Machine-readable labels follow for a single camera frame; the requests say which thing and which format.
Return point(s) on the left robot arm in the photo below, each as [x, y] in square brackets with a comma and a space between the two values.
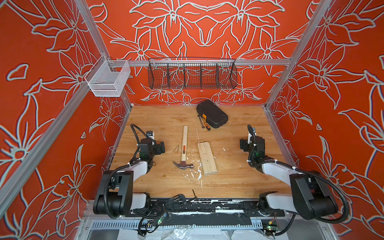
[115, 196]

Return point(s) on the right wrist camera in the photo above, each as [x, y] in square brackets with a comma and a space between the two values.
[251, 133]

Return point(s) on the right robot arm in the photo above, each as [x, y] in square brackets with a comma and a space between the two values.
[312, 196]

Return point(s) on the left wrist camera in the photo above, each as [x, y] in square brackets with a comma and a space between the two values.
[150, 134]

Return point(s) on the black wire wall basket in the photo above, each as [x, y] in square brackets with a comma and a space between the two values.
[182, 73]

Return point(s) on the screwdriver beside case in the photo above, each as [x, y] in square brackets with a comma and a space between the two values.
[201, 122]

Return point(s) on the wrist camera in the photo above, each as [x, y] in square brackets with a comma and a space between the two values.
[150, 134]
[251, 133]

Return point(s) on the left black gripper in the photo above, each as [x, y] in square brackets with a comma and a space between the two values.
[159, 148]

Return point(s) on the black tool case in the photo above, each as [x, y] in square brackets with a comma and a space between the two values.
[212, 114]

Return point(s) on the wooden handle claw hammer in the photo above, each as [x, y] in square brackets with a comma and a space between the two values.
[183, 164]

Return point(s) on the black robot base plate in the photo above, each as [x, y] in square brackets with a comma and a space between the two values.
[180, 204]

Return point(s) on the white wire mesh basket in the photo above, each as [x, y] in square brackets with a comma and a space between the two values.
[108, 78]

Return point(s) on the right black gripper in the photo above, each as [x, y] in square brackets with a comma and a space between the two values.
[245, 144]

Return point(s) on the light wooden block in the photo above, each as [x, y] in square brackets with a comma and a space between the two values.
[207, 158]

